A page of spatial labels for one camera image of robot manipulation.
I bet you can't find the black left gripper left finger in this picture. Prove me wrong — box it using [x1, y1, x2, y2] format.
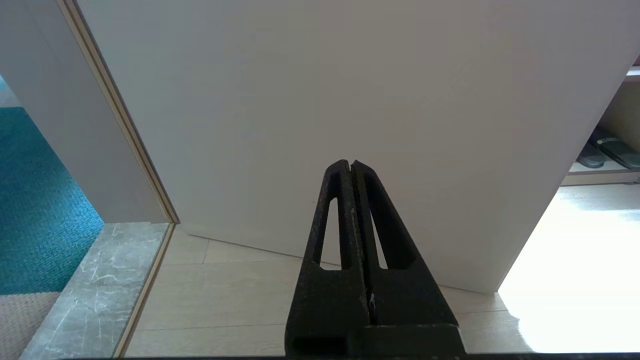
[284, 159, 372, 358]

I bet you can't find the grey marble threshold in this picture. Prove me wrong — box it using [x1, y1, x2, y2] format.
[17, 222, 173, 360]

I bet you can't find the beige wooden door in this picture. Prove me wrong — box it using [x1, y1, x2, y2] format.
[75, 0, 640, 295]

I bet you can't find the cream wardrobe shelf unit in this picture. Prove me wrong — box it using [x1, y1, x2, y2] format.
[559, 66, 640, 187]

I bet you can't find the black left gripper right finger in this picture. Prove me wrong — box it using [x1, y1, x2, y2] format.
[351, 159, 467, 358]

